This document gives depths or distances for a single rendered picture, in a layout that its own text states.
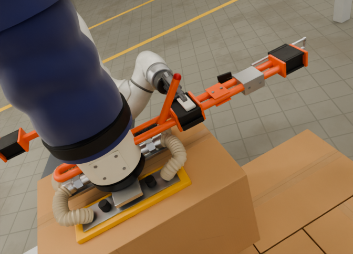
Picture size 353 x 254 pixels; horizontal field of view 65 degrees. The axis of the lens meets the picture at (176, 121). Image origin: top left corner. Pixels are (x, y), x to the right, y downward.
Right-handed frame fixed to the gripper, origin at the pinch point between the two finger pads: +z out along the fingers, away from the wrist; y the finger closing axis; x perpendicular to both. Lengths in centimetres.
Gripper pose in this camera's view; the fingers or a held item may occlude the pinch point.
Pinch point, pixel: (188, 108)
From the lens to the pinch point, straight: 81.1
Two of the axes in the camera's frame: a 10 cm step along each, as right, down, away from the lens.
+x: -8.8, 4.6, -1.4
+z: 3.9, 5.2, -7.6
